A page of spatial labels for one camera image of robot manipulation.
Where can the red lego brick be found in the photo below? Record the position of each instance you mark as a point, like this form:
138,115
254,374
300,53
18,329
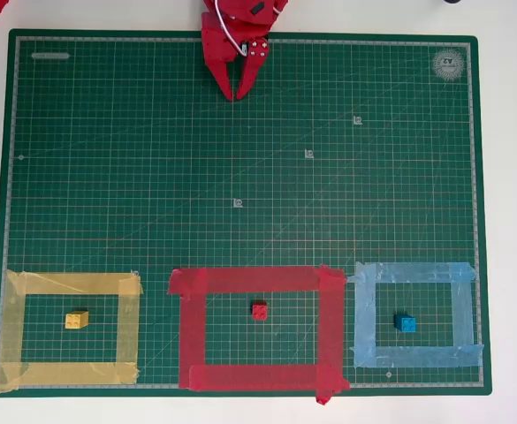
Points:
259,311

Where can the red robot arm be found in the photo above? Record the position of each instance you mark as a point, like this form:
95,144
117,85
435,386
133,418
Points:
258,11

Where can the red tape square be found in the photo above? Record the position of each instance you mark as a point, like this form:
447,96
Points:
192,327

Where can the yellow lego brick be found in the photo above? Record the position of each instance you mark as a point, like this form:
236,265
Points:
76,320

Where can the blue tape square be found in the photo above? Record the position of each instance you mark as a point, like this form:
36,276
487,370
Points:
364,327

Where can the blue lego brick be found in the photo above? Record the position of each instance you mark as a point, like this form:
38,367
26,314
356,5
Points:
405,323

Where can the yellow tape square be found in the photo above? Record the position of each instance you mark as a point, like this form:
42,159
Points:
12,327

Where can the green cutting mat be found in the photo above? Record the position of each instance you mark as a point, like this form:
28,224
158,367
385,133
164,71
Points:
240,176

